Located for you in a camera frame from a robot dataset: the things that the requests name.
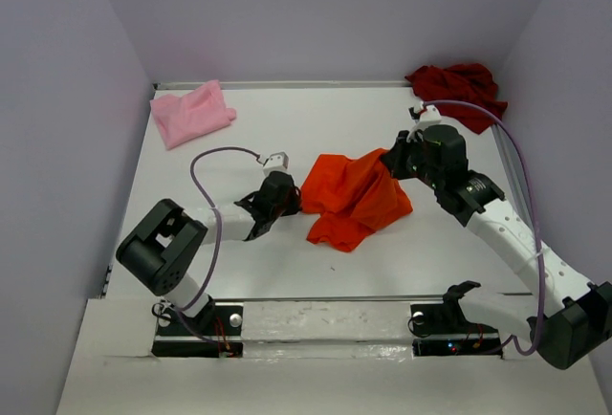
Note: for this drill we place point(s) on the pink t shirt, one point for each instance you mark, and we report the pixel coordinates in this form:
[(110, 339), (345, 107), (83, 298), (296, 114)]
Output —
[(193, 115)]

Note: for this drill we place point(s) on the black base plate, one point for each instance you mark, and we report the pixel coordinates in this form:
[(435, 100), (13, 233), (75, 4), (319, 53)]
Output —
[(220, 339), (454, 334)]

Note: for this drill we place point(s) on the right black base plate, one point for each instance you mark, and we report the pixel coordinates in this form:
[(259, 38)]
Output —
[(454, 334)]

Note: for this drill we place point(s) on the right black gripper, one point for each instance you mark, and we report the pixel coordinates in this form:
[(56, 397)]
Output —
[(394, 157)]

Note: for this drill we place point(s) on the dark red t shirt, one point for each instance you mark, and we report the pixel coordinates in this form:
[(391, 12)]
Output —
[(472, 83)]

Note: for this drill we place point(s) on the orange t shirt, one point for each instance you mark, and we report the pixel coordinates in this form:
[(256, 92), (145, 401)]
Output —
[(353, 199)]

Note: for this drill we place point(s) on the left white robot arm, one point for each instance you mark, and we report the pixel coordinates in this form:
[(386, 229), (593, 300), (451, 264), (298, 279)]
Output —
[(162, 246)]

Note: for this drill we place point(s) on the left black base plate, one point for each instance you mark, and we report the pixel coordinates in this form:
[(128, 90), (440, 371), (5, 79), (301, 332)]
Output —
[(220, 339)]

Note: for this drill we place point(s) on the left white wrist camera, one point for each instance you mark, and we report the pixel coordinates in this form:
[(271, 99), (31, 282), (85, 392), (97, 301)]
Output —
[(278, 161)]

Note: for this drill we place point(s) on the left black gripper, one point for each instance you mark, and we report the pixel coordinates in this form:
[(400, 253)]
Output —
[(293, 207)]

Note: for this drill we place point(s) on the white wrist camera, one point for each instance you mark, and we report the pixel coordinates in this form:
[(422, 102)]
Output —
[(278, 161), (425, 116)]

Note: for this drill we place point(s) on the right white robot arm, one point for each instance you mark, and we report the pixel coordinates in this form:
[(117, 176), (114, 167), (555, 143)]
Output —
[(565, 317)]

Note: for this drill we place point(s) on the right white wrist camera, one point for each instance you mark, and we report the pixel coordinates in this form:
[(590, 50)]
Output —
[(425, 116)]

